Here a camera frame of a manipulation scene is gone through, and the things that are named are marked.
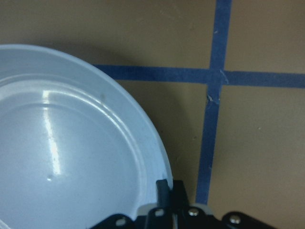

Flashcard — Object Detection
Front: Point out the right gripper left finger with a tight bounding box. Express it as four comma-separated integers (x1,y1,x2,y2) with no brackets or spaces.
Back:
144,179,172,229

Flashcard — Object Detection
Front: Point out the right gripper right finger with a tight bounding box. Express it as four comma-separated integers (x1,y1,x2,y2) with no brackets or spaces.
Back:
171,180,219,229

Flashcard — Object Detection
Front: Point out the blue plate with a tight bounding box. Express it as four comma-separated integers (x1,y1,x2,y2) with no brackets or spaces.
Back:
0,44,173,229

